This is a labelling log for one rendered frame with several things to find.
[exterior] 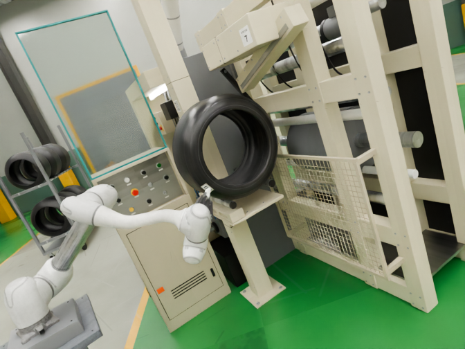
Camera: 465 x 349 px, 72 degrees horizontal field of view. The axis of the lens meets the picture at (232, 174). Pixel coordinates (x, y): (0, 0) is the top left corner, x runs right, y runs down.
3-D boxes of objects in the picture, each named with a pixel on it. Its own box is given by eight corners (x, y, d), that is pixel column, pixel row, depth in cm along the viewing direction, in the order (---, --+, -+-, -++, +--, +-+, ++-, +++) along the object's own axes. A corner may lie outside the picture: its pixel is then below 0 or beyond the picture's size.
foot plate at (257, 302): (240, 293, 253) (239, 291, 252) (266, 275, 263) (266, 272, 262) (257, 309, 229) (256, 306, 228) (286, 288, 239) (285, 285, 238)
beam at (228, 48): (208, 72, 204) (199, 48, 200) (241, 60, 213) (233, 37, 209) (257, 46, 149) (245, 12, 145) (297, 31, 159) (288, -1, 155)
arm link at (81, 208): (93, 206, 142) (108, 197, 155) (55, 195, 143) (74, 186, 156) (90, 233, 145) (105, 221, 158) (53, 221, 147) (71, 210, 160)
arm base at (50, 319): (23, 348, 151) (18, 338, 150) (16, 334, 168) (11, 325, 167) (63, 323, 163) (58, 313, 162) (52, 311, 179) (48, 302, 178)
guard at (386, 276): (287, 236, 247) (257, 154, 229) (288, 235, 248) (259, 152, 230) (388, 281, 167) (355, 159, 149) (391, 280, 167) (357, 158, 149)
